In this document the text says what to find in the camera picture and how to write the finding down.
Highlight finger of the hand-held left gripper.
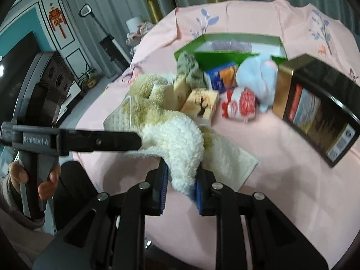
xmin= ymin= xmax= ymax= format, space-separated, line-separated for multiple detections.
xmin=59 ymin=129 xmax=142 ymax=153

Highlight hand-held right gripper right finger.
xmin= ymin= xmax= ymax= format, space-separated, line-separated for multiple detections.
xmin=193 ymin=166 xmax=329 ymax=270

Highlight grey-green cloth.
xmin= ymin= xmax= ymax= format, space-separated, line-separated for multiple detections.
xmin=176 ymin=53 xmax=207 ymax=89

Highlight plain beige small box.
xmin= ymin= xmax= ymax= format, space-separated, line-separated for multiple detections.
xmin=173 ymin=79 xmax=188 ymax=104

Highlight person's dark pants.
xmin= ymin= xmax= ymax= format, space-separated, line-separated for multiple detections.
xmin=53 ymin=160 xmax=97 ymax=231

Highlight pink floral bedsheet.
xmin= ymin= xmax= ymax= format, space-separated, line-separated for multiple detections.
xmin=69 ymin=0 xmax=360 ymax=270

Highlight white low cabinet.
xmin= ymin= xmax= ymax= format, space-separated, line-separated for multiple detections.
xmin=56 ymin=81 xmax=85 ymax=119

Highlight cream fluffy plush toy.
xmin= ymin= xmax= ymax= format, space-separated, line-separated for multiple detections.
xmin=142 ymin=117 xmax=205 ymax=198

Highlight beige tree-print box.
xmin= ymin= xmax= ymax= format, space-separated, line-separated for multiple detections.
xmin=180 ymin=88 xmax=220 ymax=122

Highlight crochet flower bunch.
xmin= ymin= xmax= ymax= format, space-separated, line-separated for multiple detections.
xmin=126 ymin=22 xmax=154 ymax=46

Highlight black gold large box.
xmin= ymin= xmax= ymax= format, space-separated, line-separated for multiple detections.
xmin=272 ymin=53 xmax=360 ymax=168

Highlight blue orange carton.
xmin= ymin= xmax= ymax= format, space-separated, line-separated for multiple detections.
xmin=203 ymin=62 xmax=239 ymax=95

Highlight red knot wall ornament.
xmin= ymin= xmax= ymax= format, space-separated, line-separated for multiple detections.
xmin=48 ymin=3 xmax=67 ymax=39

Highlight light blue plush toy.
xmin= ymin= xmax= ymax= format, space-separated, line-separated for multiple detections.
xmin=236 ymin=53 xmax=279 ymax=113

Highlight potted plant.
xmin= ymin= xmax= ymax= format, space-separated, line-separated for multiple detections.
xmin=78 ymin=65 xmax=99 ymax=91

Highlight white towel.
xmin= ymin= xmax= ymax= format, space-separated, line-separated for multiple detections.
xmin=103 ymin=101 xmax=259 ymax=192

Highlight black television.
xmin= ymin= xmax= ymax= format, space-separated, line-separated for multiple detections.
xmin=0 ymin=31 xmax=43 ymax=113

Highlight person's left forearm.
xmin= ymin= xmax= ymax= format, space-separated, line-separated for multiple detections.
xmin=0 ymin=174 xmax=54 ymax=262

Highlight person's left hand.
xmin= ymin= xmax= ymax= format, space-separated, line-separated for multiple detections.
xmin=8 ymin=162 xmax=61 ymax=201

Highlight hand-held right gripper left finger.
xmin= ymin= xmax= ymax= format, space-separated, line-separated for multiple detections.
xmin=36 ymin=157 xmax=170 ymax=270

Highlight grey speaker cabinet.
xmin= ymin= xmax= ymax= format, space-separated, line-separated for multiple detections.
xmin=20 ymin=51 xmax=75 ymax=126

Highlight red white packet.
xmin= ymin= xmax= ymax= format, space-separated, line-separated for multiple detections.
xmin=221 ymin=87 xmax=257 ymax=123

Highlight green cardboard box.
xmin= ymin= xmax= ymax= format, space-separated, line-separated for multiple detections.
xmin=174 ymin=32 xmax=288 ymax=71

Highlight white cup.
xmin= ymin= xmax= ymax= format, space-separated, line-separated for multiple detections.
xmin=125 ymin=17 xmax=143 ymax=33

